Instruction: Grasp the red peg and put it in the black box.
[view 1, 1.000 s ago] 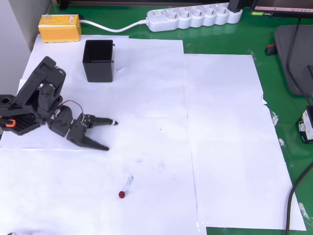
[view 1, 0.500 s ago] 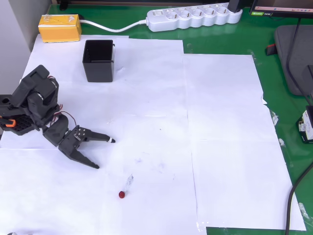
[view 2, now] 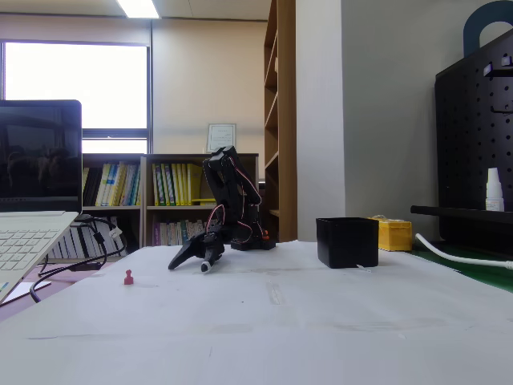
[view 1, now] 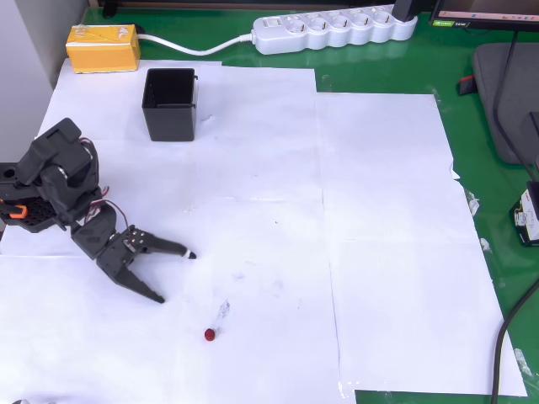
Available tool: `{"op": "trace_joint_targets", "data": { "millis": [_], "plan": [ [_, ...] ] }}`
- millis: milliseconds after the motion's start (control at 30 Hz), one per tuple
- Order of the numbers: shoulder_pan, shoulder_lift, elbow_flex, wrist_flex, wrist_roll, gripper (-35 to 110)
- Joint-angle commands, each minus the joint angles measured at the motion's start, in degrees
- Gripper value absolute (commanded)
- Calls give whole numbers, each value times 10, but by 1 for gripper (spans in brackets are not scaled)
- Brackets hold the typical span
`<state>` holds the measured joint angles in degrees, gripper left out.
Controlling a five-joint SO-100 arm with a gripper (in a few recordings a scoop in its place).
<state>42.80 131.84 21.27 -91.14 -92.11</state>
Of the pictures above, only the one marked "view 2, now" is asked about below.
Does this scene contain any black square cup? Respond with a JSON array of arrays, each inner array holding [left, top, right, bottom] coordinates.
[[315, 217, 380, 270]]

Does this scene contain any yellow cardboard box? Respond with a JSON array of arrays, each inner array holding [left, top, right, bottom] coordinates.
[[368, 215, 414, 253]]

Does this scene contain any yellow binder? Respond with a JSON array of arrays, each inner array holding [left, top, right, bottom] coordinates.
[[186, 163, 204, 207]]

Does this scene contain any white paper table cover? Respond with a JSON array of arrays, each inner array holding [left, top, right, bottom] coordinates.
[[0, 240, 513, 385]]

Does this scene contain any wide low wooden bookshelf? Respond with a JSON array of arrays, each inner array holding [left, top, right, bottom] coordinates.
[[142, 152, 261, 248]]

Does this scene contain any narrow low wooden bookshelf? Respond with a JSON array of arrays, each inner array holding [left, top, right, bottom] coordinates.
[[81, 153, 147, 260]]

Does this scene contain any framed certificate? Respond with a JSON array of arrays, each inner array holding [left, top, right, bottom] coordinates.
[[206, 122, 238, 155]]

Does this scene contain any tall wooden bookshelf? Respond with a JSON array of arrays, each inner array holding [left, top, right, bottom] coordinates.
[[263, 0, 298, 244]]

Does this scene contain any white card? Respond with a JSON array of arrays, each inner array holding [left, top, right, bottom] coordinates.
[[4, 280, 54, 302]]

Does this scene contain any white laptop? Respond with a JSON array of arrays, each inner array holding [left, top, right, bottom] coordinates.
[[0, 99, 83, 306]]

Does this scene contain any window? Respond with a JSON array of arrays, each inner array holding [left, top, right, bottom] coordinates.
[[0, 39, 153, 156]]

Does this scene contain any ceiling light panel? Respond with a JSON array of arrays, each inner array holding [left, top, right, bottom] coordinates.
[[115, 0, 161, 19]]

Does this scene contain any green desk mat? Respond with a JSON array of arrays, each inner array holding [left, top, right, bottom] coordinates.
[[408, 245, 513, 294]]

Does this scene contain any white plastic bottle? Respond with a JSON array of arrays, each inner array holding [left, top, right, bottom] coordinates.
[[485, 167, 506, 213]]

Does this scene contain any blue arch sign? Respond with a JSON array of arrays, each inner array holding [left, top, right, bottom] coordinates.
[[463, 0, 513, 58]]

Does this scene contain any red servo wire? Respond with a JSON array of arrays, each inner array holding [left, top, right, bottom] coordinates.
[[207, 203, 228, 230]]

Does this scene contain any black usb cable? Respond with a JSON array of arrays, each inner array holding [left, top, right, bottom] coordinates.
[[38, 215, 128, 278], [29, 256, 103, 305]]

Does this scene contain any white power cable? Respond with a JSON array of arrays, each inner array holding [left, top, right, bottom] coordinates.
[[414, 233, 513, 270]]

